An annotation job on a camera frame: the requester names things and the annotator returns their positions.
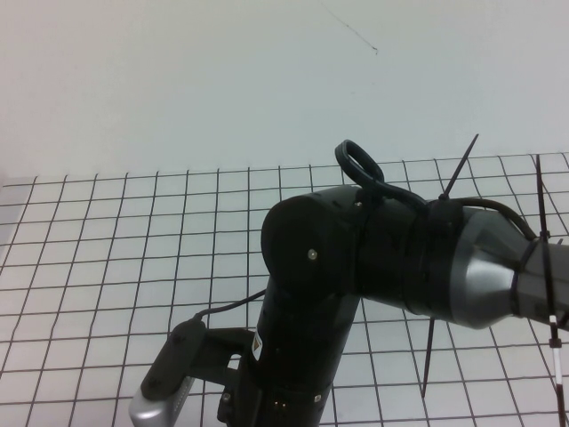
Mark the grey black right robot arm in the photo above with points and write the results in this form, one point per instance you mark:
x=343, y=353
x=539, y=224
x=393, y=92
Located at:
x=311, y=231

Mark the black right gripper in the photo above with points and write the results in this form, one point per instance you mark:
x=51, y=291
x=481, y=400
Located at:
x=284, y=411

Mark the black right camera mount bracket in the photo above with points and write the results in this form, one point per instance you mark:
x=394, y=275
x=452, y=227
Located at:
x=220, y=344

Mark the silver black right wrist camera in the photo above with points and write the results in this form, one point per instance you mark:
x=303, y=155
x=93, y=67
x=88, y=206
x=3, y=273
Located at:
x=151, y=409

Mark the black zip tie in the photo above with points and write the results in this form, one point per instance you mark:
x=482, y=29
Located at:
x=427, y=356
x=460, y=166
x=541, y=195

